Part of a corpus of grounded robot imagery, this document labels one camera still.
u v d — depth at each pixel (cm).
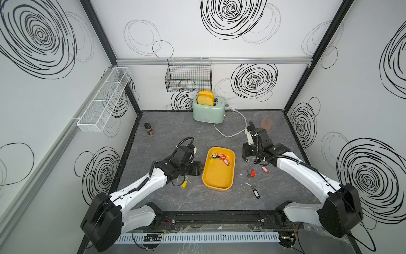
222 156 95
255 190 83
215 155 96
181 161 62
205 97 99
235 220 75
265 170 91
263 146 62
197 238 96
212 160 94
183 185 85
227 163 92
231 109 122
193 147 77
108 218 39
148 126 99
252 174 89
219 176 89
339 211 40
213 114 105
